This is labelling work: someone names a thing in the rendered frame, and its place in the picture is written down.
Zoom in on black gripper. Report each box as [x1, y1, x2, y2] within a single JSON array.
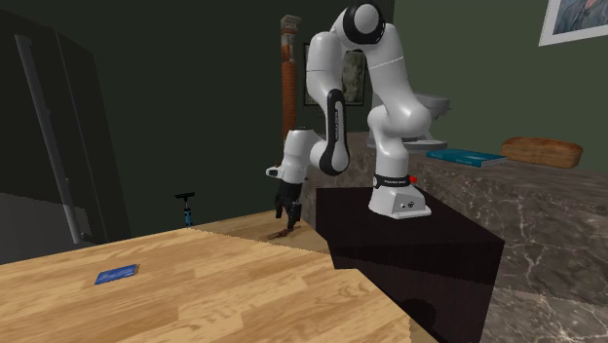
[[274, 178, 305, 233]]

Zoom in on brown wooden stick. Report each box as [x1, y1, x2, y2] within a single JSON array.
[[266, 224, 303, 241]]

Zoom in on orange brick column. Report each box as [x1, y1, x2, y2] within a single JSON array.
[[279, 14, 303, 142]]

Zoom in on black robot stand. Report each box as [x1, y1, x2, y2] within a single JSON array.
[[315, 185, 506, 343]]

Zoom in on teal book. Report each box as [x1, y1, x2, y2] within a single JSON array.
[[425, 147, 509, 169]]

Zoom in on dark refrigerator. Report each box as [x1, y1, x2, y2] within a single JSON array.
[[0, 8, 133, 266]]

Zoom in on brown bread loaf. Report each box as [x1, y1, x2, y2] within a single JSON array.
[[500, 135, 585, 171]]

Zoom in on dark framed wall picture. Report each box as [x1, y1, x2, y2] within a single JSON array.
[[303, 42, 367, 107]]

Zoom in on white framed wall picture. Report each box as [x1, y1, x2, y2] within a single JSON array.
[[538, 0, 608, 48]]

